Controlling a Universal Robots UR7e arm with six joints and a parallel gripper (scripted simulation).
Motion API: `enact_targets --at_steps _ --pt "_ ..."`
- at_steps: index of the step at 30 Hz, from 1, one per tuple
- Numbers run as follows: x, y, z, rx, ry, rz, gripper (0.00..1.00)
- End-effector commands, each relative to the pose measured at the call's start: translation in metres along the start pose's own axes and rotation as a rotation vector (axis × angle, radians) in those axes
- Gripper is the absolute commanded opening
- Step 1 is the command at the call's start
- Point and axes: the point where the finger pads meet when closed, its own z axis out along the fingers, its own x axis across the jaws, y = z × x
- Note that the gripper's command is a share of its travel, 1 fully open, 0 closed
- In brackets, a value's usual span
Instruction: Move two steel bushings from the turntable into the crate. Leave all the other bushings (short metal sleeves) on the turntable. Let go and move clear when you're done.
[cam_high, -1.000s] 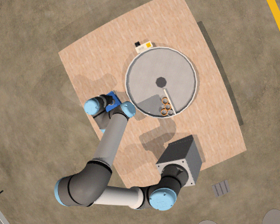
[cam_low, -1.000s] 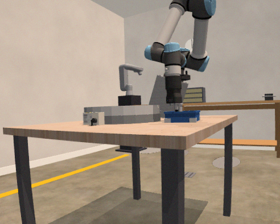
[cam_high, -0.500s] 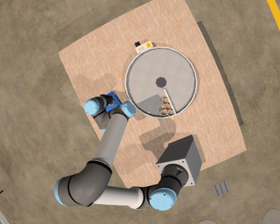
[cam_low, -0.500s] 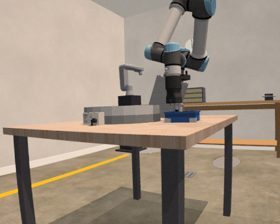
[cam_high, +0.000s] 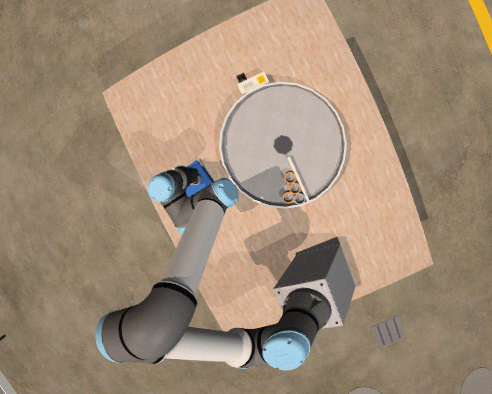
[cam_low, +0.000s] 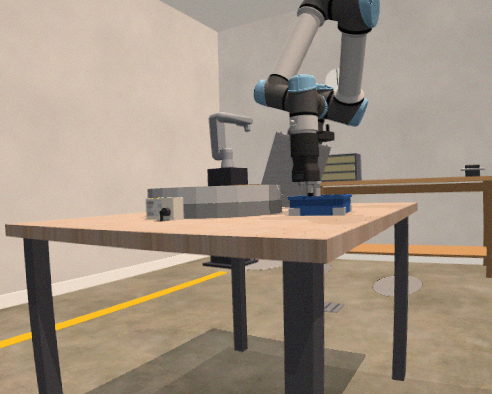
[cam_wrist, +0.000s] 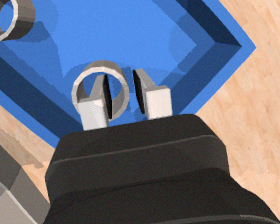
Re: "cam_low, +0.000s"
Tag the blue crate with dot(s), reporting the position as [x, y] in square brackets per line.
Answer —
[324, 205]

